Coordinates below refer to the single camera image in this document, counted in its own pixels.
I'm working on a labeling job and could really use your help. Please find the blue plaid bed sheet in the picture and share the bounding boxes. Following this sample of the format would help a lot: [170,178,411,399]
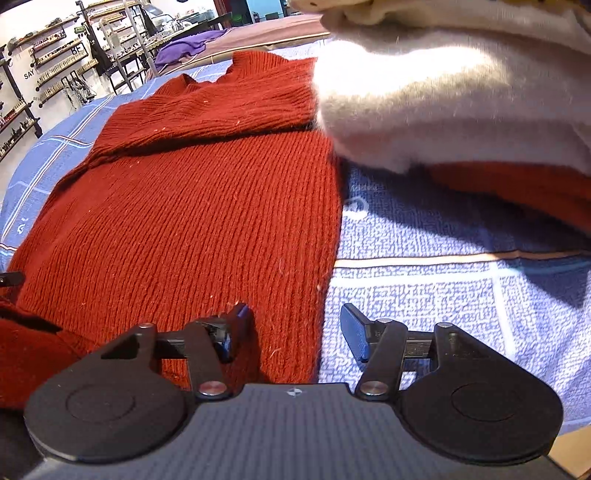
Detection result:
[0,39,591,437]

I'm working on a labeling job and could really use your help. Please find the white fuzzy garment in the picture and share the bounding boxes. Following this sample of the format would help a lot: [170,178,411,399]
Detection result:
[314,9,591,175]

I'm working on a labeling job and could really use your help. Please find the brown bed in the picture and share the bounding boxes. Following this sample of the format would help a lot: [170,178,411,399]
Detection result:
[152,14,331,75]

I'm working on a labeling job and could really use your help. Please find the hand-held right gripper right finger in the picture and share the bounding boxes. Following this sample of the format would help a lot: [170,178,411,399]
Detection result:
[340,303,503,401]

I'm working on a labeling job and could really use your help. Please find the purple cloth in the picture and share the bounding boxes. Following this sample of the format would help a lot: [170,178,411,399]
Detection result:
[154,30,241,68]

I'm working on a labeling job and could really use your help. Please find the wall shelves with small bottles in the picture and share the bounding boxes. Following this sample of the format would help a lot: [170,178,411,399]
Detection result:
[0,0,148,162]

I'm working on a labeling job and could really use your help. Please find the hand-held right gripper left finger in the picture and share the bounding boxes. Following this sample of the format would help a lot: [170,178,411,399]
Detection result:
[98,301,253,401]

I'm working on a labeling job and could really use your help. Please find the cluttered work table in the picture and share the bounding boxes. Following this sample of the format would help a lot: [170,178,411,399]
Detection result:
[92,9,232,93]

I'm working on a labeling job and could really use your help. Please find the red knit sweater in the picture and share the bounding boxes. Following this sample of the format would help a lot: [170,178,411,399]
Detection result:
[0,50,591,411]

